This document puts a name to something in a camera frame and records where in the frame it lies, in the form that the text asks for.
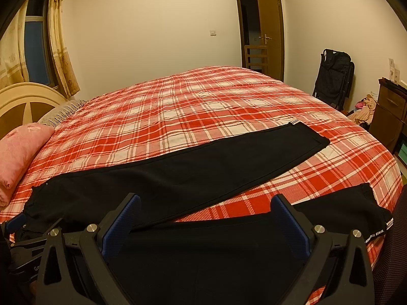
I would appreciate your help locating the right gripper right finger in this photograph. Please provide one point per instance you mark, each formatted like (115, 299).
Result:
(350, 281)

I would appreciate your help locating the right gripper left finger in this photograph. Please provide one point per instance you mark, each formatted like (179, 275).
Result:
(96, 242)

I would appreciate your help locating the black pants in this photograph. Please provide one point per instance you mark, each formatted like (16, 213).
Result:
(163, 260)

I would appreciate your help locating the pink folded quilt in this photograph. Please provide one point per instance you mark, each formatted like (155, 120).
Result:
(18, 149)

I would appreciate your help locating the striped grey pillow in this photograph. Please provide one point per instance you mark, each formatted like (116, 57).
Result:
(60, 113)

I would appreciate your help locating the cream wooden headboard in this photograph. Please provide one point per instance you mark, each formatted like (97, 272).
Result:
(26, 102)

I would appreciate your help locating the dark wooden dresser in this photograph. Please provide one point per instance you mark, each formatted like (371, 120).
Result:
(389, 121)

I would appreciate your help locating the clothes pile on floor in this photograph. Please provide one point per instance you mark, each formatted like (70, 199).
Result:
(364, 111)

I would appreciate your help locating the beige patterned left curtain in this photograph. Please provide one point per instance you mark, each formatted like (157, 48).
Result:
(13, 65)

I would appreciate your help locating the beige patterned curtain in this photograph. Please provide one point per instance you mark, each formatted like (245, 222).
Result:
(13, 65)
(65, 75)

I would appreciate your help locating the beige patterned right curtain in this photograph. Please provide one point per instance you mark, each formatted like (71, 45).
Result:
(65, 75)

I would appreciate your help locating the window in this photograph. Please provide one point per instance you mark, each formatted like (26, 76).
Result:
(38, 55)

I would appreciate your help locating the black folded stroller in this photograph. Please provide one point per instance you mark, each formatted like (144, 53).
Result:
(335, 78)

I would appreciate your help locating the red plaid bed sheet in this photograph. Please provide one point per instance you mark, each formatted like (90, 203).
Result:
(206, 104)

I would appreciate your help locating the wooden chair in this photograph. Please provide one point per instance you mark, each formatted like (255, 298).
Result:
(256, 58)

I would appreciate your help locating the brown wooden door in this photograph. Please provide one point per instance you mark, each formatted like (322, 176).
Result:
(272, 35)

